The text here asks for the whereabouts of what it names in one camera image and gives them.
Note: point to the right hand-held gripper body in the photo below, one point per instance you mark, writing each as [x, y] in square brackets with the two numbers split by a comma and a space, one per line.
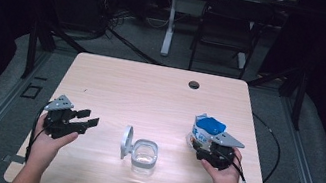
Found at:
[219, 152]

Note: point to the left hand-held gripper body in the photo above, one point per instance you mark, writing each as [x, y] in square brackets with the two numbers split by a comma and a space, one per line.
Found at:
[59, 120]

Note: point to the blue and white pouch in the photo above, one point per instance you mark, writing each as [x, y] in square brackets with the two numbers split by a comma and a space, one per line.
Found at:
[209, 126]

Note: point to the clear jar with white lid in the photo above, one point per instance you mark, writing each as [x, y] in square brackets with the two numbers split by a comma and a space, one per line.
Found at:
[143, 155]

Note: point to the person's right hand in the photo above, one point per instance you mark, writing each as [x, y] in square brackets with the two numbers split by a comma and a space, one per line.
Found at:
[223, 180]

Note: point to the person's left hand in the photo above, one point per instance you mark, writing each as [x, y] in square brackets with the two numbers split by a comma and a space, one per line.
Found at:
[42, 148]

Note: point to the grey tape strip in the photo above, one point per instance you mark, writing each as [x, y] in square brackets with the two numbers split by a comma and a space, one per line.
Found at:
[15, 159]

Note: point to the black metal stand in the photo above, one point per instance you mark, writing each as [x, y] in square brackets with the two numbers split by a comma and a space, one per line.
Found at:
[32, 48]
[299, 102]

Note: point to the black folding chair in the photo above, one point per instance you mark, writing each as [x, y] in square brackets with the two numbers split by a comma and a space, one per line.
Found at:
[230, 25]

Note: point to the black floor socket frame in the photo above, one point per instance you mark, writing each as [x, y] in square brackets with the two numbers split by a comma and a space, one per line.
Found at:
[22, 92]

